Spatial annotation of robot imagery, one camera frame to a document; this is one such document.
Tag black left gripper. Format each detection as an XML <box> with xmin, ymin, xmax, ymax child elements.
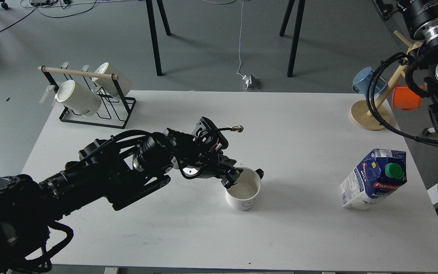
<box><xmin>164</xmin><ymin>117</ymin><xmax>243</xmax><ymax>189</ymax></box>

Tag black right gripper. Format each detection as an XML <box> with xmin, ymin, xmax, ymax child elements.
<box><xmin>373</xmin><ymin>0</ymin><xmax>438</xmax><ymax>40</ymax></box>

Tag white smiley face mug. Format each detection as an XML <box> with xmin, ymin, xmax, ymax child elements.
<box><xmin>225</xmin><ymin>167</ymin><xmax>264</xmax><ymax>210</ymax></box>

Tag blue milk carton green cap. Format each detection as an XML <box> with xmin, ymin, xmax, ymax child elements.
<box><xmin>340</xmin><ymin>148</ymin><xmax>407</xmax><ymax>210</ymax></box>

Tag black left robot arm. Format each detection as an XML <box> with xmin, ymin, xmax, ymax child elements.
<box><xmin>0</xmin><ymin>117</ymin><xmax>244</xmax><ymax>274</ymax></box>

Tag blue cup on tree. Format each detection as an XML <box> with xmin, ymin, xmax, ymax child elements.
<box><xmin>352</xmin><ymin>66</ymin><xmax>387</xmax><ymax>96</ymax></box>

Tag orange cup on tree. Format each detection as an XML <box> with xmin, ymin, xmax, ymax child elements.
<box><xmin>392</xmin><ymin>85</ymin><xmax>422</xmax><ymax>111</ymax></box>

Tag black table legs right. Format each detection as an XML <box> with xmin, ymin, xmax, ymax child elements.
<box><xmin>279</xmin><ymin>0</ymin><xmax>306</xmax><ymax>78</ymax></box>

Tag black table legs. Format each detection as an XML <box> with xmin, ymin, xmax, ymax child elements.
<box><xmin>279</xmin><ymin>0</ymin><xmax>306</xmax><ymax>78</ymax></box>
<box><xmin>145</xmin><ymin>0</ymin><xmax>172</xmax><ymax>76</ymax></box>

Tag grey floor power socket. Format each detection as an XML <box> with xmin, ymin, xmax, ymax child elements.
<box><xmin>242</xmin><ymin>75</ymin><xmax>261</xmax><ymax>91</ymax></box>

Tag wooden mug tree stand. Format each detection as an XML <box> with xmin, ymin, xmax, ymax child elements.
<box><xmin>351</xmin><ymin>30</ymin><xmax>423</xmax><ymax>132</ymax></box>

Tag white mug rear on rack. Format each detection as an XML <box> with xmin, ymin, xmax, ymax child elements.
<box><xmin>91</xmin><ymin>62</ymin><xmax>133</xmax><ymax>97</ymax></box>

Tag white mug on rack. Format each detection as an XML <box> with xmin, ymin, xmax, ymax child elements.
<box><xmin>54</xmin><ymin>80</ymin><xmax>102</xmax><ymax>117</ymax></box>
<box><xmin>91</xmin><ymin>62</ymin><xmax>133</xmax><ymax>97</ymax></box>

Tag white mug front on rack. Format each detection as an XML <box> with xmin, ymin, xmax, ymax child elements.
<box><xmin>54</xmin><ymin>80</ymin><xmax>102</xmax><ymax>117</ymax></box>

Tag black table legs left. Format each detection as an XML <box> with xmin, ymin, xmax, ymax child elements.
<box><xmin>145</xmin><ymin>0</ymin><xmax>172</xmax><ymax>76</ymax></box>

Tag white cable on floor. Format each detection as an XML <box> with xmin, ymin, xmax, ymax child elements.
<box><xmin>203</xmin><ymin>0</ymin><xmax>251</xmax><ymax>92</ymax></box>

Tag black wire mug rack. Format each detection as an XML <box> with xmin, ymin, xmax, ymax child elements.
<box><xmin>38</xmin><ymin>63</ymin><xmax>136</xmax><ymax>129</ymax></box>

